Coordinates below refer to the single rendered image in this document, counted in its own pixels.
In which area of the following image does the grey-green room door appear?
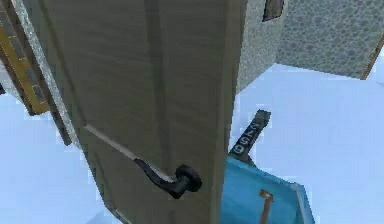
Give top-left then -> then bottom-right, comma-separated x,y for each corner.
19,0 -> 248,224

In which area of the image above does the black printed strip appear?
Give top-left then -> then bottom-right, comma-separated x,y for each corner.
229,109 -> 272,164

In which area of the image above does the blue box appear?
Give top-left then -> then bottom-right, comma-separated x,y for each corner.
218,155 -> 316,224

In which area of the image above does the black door lever handle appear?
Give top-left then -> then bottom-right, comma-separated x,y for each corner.
133,157 -> 203,200

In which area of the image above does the yellow and brown door frame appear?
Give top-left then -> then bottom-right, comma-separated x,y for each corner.
0,0 -> 73,147

